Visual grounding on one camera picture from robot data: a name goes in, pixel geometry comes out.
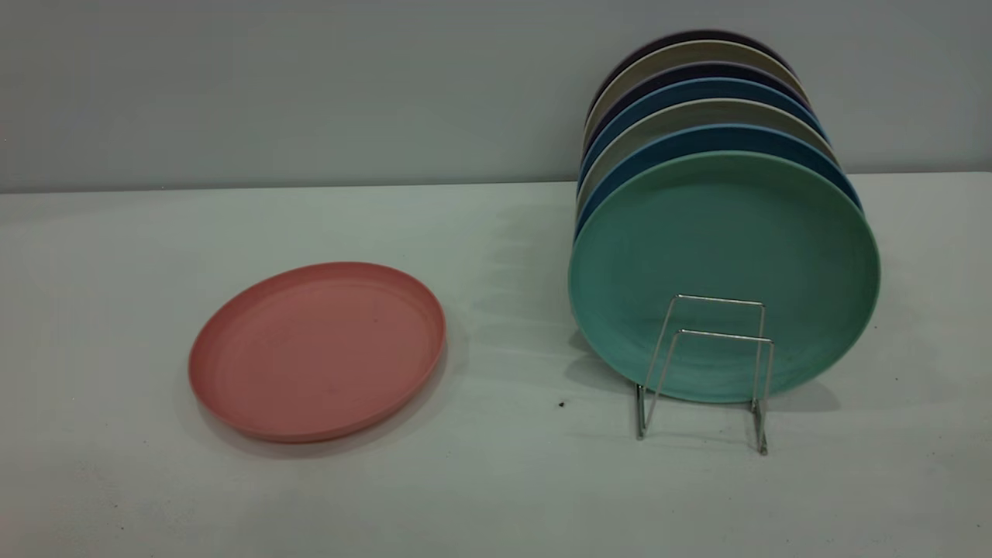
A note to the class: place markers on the pink round plate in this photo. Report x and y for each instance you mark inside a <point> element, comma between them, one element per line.
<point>318,356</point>

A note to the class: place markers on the green round plate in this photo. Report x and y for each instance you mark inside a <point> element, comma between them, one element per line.
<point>721,232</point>

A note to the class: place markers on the beige round plate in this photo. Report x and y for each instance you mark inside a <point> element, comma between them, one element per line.
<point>697,112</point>
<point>690,52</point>

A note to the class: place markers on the blue round plate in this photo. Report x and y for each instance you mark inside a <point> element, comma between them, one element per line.
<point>721,138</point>
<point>697,88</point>

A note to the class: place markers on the dark purple round plate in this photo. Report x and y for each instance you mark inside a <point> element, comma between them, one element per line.
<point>690,35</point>
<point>690,71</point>

